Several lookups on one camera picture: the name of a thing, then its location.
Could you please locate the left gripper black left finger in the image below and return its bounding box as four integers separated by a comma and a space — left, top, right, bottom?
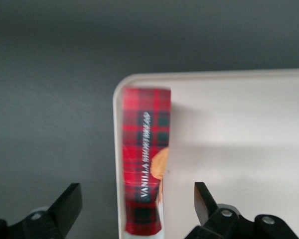
0, 183, 84, 239

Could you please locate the cream plastic tray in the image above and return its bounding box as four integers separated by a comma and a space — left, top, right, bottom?
112, 68, 299, 239

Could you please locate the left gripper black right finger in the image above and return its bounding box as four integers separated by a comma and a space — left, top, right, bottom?
185, 181, 298, 239

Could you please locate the red tartan cookie box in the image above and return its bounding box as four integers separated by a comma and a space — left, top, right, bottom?
120, 86, 172, 236

